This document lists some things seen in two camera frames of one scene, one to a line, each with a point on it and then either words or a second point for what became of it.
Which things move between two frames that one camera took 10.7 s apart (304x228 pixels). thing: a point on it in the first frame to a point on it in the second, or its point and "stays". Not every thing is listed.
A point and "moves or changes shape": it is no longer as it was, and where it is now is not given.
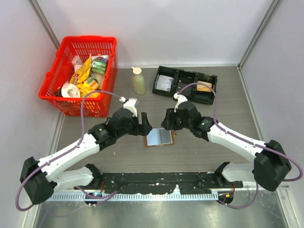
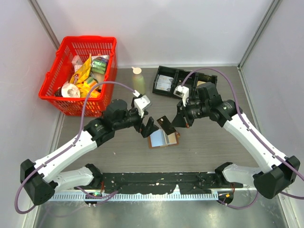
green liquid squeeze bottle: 138,81 stays
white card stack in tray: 164,82 stays
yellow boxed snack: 85,88 stays
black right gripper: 169,123 to 182,118
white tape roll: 70,90 stays
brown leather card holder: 161,136 moves or changes shape
